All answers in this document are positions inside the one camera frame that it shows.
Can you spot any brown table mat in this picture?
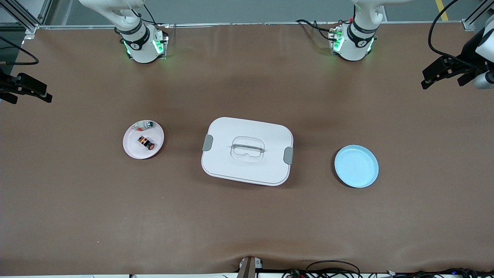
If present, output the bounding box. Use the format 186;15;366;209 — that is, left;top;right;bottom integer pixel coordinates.
0;23;494;275

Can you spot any clear table edge rail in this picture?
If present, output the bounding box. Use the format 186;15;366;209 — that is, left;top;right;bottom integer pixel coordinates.
37;21;469;29

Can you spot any aluminium frame profile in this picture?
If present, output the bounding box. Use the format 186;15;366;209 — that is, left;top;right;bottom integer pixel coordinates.
462;0;494;31
0;0;52;35

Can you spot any brown table edge bracket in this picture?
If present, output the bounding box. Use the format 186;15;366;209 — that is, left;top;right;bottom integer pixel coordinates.
237;256;264;278

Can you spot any black arm base cable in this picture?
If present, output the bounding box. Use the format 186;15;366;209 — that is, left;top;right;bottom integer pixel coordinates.
295;19;336;42

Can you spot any black cable bundle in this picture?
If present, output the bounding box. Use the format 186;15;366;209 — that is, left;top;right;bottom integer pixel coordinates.
386;268;494;278

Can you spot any black looped cable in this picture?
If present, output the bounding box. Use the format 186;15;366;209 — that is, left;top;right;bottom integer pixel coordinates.
305;260;362;278

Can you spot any white lidded storage box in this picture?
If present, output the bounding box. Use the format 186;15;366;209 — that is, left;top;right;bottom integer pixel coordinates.
201;117;294;187

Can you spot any light blue round plate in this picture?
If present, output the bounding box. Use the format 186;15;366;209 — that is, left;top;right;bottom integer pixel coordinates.
334;145;379;188

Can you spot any pink round plate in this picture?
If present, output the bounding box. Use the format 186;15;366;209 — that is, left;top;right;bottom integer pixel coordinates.
123;120;165;160

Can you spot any orange push-button switch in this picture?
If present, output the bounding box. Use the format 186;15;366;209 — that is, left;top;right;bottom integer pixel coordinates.
137;135;156;151

